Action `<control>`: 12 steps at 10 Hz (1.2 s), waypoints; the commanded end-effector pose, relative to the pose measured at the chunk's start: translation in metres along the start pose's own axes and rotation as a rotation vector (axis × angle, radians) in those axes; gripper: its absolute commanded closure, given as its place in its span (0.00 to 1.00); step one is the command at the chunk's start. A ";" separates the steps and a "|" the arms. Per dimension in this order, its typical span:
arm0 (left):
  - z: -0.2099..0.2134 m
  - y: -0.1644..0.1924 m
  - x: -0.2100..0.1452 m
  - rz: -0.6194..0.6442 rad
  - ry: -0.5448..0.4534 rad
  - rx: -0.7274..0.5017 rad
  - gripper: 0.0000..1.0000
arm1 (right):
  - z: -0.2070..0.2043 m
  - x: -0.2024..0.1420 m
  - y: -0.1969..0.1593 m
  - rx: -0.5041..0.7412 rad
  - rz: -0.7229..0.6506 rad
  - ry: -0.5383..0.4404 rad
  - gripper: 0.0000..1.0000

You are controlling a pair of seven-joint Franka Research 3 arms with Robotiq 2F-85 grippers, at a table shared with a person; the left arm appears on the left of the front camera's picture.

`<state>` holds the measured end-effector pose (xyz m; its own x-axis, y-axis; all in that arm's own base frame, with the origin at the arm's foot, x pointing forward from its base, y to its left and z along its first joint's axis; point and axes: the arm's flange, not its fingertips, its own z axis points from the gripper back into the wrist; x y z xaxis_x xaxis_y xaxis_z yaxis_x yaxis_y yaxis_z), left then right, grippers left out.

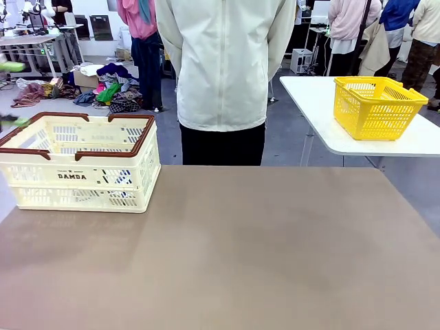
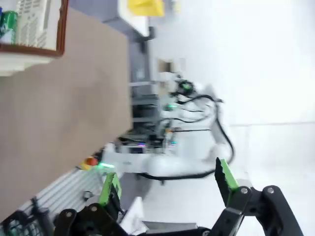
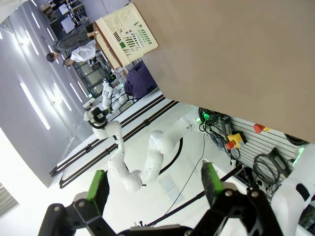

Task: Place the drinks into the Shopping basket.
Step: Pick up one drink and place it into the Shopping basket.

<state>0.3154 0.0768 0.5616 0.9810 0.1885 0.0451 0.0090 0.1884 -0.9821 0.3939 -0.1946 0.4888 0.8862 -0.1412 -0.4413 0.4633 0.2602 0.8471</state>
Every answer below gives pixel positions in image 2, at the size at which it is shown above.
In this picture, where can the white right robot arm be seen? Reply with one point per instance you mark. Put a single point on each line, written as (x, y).
(160, 167)

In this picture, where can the control computer unit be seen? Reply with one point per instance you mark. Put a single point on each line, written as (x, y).
(133, 146)

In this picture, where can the green cider can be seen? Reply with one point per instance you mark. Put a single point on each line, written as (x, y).
(9, 22)

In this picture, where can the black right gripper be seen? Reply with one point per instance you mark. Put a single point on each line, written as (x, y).
(184, 86)

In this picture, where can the yellow plastic basket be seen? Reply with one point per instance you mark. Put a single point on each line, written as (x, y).
(147, 7)

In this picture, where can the white side table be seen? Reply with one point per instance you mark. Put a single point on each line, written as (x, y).
(133, 22)

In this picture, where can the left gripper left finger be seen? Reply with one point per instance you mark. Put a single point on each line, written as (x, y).
(110, 191)

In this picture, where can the grey cabinet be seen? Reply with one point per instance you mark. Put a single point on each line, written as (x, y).
(142, 73)

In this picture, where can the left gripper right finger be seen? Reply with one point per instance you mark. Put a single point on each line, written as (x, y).
(227, 182)

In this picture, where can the red emergency stop button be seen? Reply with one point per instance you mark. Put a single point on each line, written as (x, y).
(91, 161)

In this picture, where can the aluminium frame rail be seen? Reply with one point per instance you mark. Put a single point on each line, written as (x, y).
(69, 186)

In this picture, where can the black plastic crate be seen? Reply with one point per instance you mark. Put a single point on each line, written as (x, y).
(24, 223)

